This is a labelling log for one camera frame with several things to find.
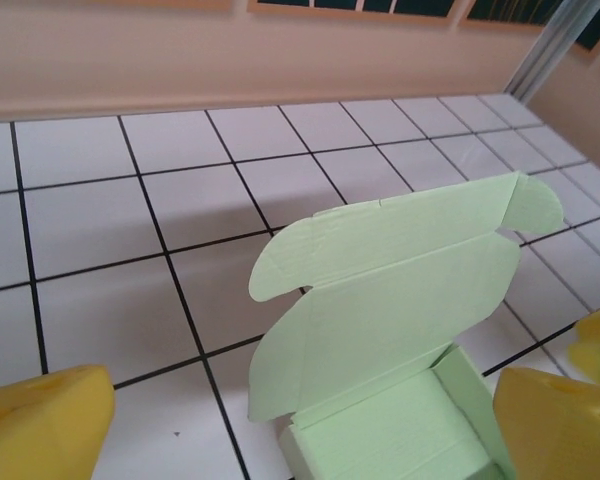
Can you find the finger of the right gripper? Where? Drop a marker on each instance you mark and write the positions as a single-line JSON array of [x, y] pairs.
[[597, 335]]

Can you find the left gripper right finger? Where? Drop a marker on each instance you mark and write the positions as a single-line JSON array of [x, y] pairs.
[[560, 430]]

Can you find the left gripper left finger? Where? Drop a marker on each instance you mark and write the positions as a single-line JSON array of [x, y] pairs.
[[35, 425]]

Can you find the light green paper box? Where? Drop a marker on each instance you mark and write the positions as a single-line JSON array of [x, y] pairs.
[[380, 300]]

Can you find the aluminium corner post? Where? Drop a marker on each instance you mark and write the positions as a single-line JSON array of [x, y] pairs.
[[550, 45]]

